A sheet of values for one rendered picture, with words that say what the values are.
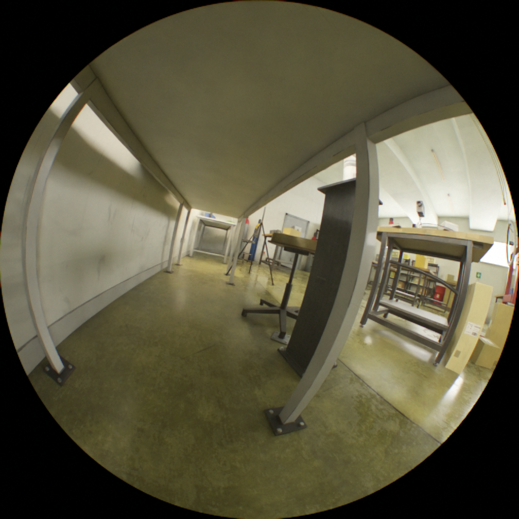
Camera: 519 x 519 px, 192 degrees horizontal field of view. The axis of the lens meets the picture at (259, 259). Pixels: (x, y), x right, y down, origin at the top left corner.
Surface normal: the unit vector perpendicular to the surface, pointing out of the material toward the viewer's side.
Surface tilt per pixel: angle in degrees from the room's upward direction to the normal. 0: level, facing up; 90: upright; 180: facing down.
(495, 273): 90
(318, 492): 0
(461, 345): 90
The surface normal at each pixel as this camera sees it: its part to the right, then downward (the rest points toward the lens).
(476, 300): -0.91, -0.18
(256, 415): 0.22, -0.97
